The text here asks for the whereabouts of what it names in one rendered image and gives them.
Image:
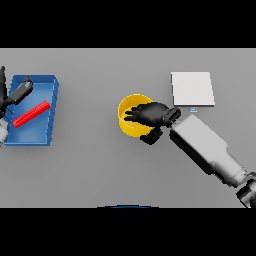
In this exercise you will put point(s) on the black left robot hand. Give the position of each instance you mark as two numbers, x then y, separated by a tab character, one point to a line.
19	92

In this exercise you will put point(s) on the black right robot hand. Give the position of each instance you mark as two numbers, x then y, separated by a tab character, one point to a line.
151	114

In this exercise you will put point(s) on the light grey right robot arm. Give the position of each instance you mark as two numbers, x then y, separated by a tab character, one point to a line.
206	148

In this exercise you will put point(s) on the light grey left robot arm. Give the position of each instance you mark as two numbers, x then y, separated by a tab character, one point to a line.
1	131

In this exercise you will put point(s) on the yellow bowl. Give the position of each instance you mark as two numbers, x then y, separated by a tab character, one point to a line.
130	126

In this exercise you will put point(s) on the red beaker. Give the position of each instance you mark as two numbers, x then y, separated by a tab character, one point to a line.
31	114

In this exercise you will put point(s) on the pale square measuring scale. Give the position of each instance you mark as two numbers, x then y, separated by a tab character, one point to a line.
192	88

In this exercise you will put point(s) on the blue tray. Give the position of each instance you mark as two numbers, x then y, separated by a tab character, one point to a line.
35	110

